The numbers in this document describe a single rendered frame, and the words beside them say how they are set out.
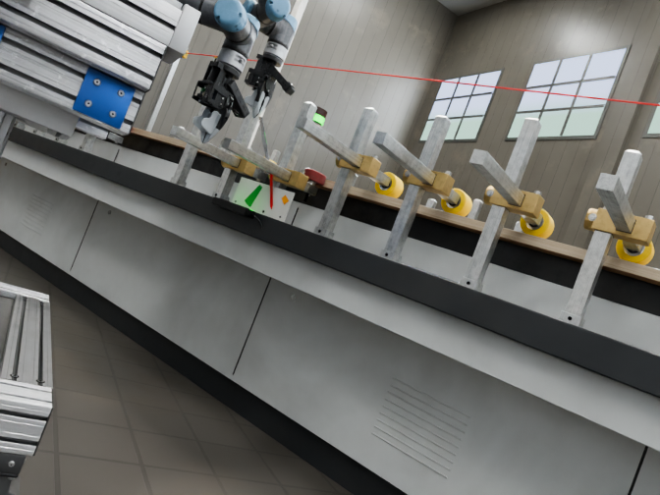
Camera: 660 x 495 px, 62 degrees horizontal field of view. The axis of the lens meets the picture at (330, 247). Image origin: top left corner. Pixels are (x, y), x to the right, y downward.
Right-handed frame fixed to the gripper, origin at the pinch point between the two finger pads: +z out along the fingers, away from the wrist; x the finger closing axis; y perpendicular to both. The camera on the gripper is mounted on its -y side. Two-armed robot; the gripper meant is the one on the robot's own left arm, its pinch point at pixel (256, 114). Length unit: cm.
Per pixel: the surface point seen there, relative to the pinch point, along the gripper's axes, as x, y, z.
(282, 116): -662, 315, -158
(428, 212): 1, -67, 13
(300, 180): 1.9, -24.1, 16.6
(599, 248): 34, -110, 13
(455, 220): 4, -75, 13
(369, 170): 11.2, -47.4, 8.2
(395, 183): -6, -52, 6
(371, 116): 7.9, -40.9, -8.3
